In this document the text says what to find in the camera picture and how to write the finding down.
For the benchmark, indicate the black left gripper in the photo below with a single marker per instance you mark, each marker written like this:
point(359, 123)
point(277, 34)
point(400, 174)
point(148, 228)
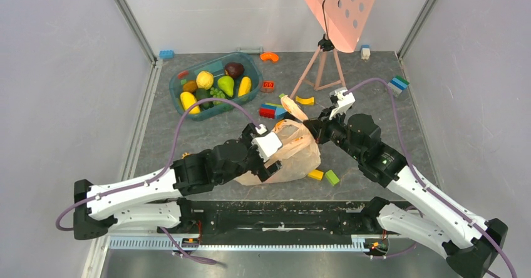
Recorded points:
point(261, 170)

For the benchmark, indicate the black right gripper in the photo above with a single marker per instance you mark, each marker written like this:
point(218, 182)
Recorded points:
point(319, 126)

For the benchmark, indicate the translucent banana print plastic bag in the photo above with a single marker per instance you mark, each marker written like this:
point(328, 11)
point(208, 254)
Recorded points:
point(299, 154)

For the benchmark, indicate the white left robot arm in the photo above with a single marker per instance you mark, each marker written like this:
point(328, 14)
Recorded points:
point(98, 208)

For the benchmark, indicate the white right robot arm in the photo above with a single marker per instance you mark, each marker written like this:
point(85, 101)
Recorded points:
point(468, 242)

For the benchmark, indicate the large yellow fake mango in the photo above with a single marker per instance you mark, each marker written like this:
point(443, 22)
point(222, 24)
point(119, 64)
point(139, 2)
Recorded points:
point(187, 100)

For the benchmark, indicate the dark green fake avocado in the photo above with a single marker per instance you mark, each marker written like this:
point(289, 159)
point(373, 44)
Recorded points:
point(202, 94)

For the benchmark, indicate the green fake grapes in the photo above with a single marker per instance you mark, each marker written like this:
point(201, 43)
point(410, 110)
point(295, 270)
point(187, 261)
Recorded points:
point(216, 93)

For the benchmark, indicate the brown fake kiwi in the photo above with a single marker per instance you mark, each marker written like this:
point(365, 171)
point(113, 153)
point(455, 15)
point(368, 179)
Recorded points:
point(190, 86)

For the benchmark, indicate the green fake pear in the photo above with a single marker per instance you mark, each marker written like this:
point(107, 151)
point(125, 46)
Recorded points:
point(226, 84)

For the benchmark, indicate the yellow fake lemon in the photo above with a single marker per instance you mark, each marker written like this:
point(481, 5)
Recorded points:
point(205, 80)

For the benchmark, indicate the small yellow fake mango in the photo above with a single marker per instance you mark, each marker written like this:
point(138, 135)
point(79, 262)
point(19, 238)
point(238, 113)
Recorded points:
point(245, 86)

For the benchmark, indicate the dark red fake fruit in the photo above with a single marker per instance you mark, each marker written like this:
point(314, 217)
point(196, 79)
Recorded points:
point(234, 69)

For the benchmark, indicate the stacked grey blue green bricks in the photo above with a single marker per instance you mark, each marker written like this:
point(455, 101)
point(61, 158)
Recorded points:
point(398, 85)

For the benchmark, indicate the yellow arch toy brick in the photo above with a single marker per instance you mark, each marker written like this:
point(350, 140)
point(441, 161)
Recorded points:
point(306, 101)

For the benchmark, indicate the white toy brick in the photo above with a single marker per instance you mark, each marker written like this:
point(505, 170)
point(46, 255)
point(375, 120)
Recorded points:
point(365, 52)

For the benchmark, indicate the red blue green brick stack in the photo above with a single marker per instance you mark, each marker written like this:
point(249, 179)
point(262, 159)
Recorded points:
point(274, 111)

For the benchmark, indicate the teal plastic basket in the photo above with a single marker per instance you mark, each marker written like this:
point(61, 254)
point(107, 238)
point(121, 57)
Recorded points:
point(216, 67)

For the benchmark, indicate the red orange round brick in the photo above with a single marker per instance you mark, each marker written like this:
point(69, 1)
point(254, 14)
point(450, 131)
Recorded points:
point(267, 86)

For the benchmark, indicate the orange curved toy brick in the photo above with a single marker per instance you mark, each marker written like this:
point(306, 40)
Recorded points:
point(269, 56)

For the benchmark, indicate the blue toy brick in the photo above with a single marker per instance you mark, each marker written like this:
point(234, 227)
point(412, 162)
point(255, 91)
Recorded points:
point(166, 54)

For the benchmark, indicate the pink perforated board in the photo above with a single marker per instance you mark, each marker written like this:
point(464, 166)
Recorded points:
point(342, 20)

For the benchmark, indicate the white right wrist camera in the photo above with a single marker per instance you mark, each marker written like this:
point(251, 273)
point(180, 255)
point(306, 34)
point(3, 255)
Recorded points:
point(342, 100)

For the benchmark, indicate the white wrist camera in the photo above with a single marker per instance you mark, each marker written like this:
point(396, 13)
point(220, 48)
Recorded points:
point(267, 142)
point(342, 100)

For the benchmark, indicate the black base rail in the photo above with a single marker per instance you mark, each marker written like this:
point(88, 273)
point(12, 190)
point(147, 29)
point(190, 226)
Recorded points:
point(275, 222)

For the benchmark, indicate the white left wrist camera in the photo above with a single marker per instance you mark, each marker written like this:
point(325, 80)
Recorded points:
point(267, 142)

